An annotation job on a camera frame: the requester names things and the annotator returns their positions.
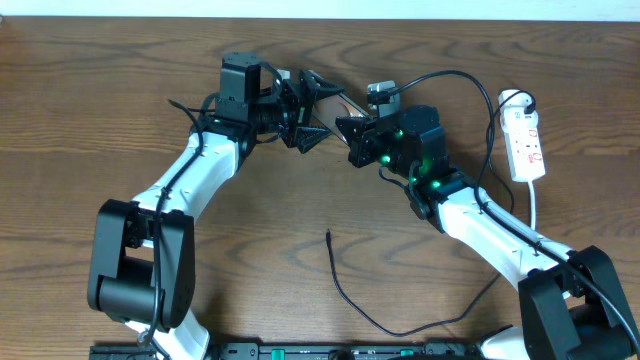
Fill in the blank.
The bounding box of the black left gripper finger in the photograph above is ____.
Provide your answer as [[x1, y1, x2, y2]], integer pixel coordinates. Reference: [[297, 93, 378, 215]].
[[299, 70, 345, 105], [295, 126, 332, 154]]

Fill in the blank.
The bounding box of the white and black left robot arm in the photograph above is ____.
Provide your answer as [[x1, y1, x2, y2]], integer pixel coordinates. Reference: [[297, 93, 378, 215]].
[[87, 52, 344, 359]]

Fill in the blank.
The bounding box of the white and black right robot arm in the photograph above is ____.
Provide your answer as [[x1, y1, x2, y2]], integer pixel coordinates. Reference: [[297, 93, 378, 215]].
[[335, 106, 639, 359]]

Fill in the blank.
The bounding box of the white power strip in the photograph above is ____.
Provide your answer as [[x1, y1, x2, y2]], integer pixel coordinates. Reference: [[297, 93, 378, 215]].
[[498, 89, 546, 183]]

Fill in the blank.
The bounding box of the black charger cable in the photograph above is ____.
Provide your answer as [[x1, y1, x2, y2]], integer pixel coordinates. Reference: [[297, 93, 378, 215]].
[[325, 89, 537, 338]]

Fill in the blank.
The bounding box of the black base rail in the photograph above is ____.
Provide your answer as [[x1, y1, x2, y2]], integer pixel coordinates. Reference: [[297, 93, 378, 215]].
[[89, 341, 486, 360]]

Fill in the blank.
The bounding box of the black right camera cable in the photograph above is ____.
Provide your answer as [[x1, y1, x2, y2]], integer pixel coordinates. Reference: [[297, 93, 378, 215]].
[[368, 69, 640, 346]]

